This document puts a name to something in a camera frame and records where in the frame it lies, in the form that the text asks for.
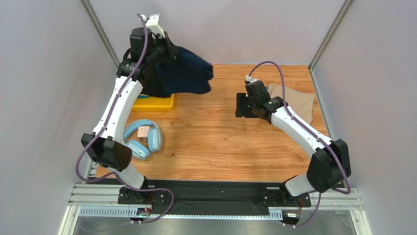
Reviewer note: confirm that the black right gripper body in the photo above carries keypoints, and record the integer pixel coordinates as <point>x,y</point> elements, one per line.
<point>243,105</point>

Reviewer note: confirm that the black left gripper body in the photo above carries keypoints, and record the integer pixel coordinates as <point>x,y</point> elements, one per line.
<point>162,52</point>

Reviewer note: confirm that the navy t shirt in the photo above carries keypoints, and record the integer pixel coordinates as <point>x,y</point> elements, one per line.
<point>188,73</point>

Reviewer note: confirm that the pinkish cube power adapter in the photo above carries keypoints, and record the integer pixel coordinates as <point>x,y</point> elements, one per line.
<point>142,132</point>

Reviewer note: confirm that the light blue headphones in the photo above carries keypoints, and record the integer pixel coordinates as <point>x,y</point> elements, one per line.
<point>142,149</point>

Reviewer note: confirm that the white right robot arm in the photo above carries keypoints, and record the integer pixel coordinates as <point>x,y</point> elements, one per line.
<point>329,159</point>

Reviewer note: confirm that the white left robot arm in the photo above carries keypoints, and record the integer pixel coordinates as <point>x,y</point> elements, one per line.
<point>104,145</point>

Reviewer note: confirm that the beige folded t shirt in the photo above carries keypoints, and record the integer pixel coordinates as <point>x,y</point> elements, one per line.
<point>301,103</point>

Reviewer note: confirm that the yellow plastic bin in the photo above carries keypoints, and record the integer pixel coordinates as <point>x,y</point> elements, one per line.
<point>154,104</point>

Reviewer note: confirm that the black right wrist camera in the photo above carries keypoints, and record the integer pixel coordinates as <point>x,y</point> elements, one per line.
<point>256,88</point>

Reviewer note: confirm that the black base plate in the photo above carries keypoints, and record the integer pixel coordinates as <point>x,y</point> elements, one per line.
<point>211,198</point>

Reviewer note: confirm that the aluminium frame rail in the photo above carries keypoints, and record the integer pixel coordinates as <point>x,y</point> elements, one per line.
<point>100,199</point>

